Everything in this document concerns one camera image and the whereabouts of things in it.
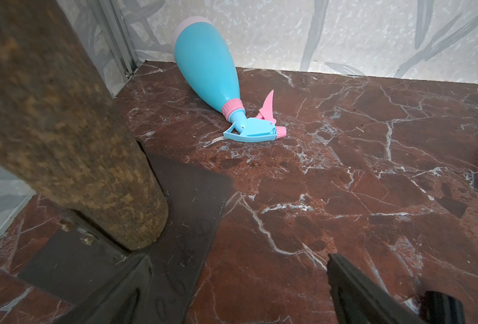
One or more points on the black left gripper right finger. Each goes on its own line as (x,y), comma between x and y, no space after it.
(357,299)

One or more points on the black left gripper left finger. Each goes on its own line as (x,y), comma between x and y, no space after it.
(122,299)

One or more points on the dark square tree base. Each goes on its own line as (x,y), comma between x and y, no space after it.
(81,257)

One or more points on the brown artificial tree trunk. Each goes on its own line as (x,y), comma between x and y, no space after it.
(62,133)

